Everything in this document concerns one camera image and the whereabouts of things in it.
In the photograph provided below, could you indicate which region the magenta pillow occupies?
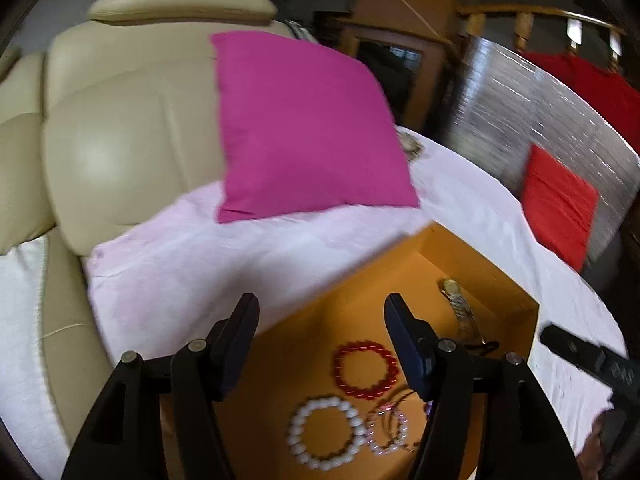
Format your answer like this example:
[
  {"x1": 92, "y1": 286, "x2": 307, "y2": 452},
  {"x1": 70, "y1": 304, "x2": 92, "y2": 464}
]
[{"x1": 209, "y1": 30, "x2": 419, "y2": 223}]

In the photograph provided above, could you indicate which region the wooden cabinet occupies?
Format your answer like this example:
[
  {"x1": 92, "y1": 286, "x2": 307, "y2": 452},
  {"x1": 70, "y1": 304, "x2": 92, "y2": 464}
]
[{"x1": 338, "y1": 0, "x2": 454, "y2": 131}]

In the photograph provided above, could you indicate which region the pink clear bead bracelet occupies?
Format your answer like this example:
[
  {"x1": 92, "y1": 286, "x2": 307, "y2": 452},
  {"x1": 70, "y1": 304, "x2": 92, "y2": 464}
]
[{"x1": 364, "y1": 398, "x2": 412, "y2": 456}]

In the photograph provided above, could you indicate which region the orange cardboard box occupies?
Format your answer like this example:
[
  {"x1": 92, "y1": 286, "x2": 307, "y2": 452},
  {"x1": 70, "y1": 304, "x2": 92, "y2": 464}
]
[{"x1": 215, "y1": 223, "x2": 538, "y2": 479}]

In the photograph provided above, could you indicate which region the red bead bracelet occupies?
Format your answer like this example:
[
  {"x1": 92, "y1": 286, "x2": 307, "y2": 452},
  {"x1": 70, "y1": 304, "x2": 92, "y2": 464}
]
[{"x1": 331, "y1": 340, "x2": 402, "y2": 402}]

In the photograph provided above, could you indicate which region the red pillow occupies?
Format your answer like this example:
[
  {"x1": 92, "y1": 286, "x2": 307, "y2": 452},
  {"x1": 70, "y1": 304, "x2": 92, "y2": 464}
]
[{"x1": 520, "y1": 144, "x2": 599, "y2": 272}]

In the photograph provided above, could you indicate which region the white bead bracelet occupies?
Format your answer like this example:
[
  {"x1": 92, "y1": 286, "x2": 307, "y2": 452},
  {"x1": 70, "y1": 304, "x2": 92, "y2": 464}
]
[{"x1": 286, "y1": 394, "x2": 369, "y2": 472}]

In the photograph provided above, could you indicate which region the silver foil insulation sheet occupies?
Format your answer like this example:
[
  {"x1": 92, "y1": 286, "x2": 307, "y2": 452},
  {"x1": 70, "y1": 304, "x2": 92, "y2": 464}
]
[{"x1": 442, "y1": 38, "x2": 639, "y2": 263}]

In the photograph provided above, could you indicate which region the dark metal bangle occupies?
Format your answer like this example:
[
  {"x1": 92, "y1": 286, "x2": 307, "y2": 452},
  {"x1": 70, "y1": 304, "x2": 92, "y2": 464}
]
[{"x1": 364, "y1": 387, "x2": 419, "y2": 457}]

